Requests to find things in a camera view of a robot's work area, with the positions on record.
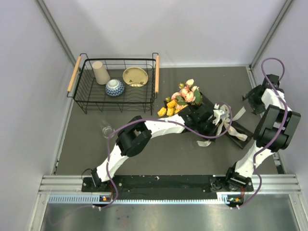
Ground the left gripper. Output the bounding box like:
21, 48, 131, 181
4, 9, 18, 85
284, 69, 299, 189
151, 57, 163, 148
196, 117, 219, 142

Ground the black wrapping paper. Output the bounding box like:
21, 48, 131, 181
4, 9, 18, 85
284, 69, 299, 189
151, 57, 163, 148
163, 90, 253, 150

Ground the white printed ribbon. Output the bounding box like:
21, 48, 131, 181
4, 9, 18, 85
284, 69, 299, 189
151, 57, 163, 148
196, 102, 248, 148

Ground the pink and yellow flower bouquet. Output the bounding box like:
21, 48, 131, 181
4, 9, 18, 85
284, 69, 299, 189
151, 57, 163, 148
157, 79, 203, 117

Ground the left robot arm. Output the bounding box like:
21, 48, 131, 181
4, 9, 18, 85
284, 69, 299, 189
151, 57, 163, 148
91, 104, 220, 191

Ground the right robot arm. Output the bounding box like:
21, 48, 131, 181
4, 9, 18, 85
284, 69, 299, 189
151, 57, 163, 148
224, 89, 301, 191

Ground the clear glass vase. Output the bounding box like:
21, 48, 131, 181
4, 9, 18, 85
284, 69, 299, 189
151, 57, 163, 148
100, 120, 115, 139

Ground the cream floral plate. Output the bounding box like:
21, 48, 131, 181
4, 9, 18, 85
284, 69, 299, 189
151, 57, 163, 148
123, 67, 149, 87

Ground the blue white patterned bowl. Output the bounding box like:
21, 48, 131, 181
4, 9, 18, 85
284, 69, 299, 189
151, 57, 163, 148
105, 79, 125, 97

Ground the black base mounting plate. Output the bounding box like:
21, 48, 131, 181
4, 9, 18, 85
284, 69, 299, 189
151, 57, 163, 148
81, 175, 255, 200

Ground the beige paper cup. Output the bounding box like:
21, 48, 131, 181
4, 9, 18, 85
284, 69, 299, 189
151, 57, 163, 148
92, 61, 110, 85

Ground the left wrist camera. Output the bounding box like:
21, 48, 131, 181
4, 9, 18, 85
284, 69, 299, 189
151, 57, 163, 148
212, 103, 228, 125

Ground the black wire dish rack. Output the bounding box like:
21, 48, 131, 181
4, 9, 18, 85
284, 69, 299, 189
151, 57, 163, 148
67, 52, 159, 113

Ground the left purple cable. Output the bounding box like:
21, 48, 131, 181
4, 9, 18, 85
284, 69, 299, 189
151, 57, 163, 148
92, 101, 233, 210

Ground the grey slotted cable duct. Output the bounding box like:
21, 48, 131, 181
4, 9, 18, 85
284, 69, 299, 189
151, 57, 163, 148
47, 192, 243, 205

